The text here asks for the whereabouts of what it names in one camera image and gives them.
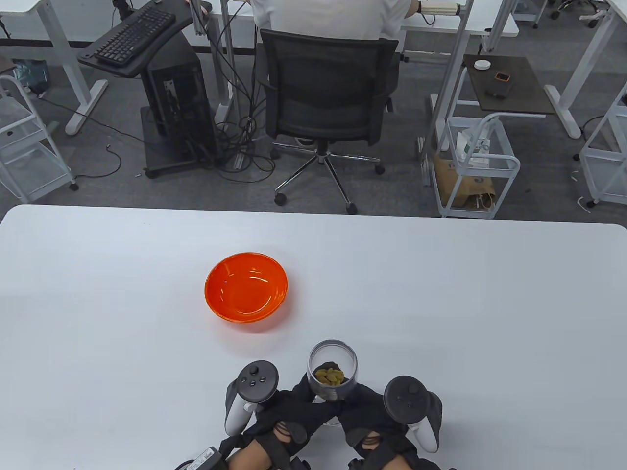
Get brown paper bag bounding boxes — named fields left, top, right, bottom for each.
left=433, top=156, right=498, bottom=209

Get orange plastic bowl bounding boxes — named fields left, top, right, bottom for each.
left=204, top=252, right=289, bottom=324

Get clear plastic jar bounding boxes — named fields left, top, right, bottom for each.
left=307, top=340, right=359, bottom=403

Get black computer keyboard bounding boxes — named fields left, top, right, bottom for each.
left=94, top=7, right=177, bottom=67

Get grey white right hand controller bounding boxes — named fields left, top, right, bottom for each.
left=384, top=376, right=443, bottom=453

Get dark brown side table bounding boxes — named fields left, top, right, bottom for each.
left=462, top=54, right=557, bottom=117

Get black computer tower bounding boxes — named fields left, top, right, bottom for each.
left=141, top=35, right=217, bottom=165

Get black mesh office chair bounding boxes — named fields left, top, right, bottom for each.
left=256, top=28, right=408, bottom=215

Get person's left forearm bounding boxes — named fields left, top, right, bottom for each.
left=228, top=437, right=277, bottom=470

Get white desk with angled leg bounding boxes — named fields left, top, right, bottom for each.
left=543, top=0, right=627, bottom=140

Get person's right forearm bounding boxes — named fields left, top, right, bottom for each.
left=362, top=450, right=408, bottom=470

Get bundle of black cables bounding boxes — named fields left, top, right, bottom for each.
left=208, top=0, right=277, bottom=184

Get person's right hand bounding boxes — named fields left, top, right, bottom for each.
left=339, top=383, right=410, bottom=453

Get white cart with paper bag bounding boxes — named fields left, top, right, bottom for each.
left=435, top=113, right=522, bottom=219

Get grey white hand controller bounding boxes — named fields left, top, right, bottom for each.
left=224, top=361, right=280, bottom=436
left=384, top=376, right=443, bottom=453

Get grey white left hand controller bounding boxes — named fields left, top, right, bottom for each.
left=224, top=361, right=280, bottom=436

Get white desk with T legs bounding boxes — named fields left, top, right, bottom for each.
left=0, top=0, right=109, bottom=136

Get person's left hand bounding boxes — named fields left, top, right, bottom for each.
left=255, top=378, right=342, bottom=446

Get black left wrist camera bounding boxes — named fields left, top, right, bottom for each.
left=175, top=445, right=232, bottom=470

